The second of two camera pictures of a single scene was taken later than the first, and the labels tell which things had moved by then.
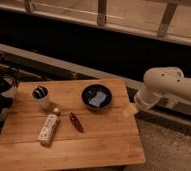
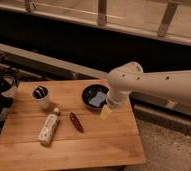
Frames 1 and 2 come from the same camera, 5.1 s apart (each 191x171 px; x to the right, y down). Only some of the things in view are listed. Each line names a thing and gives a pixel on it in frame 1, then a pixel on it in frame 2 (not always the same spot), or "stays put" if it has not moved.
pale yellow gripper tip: [130, 110] -> [105, 112]
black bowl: [97, 97] stays put
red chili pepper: [76, 123] stays put
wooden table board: [68, 123] stays put
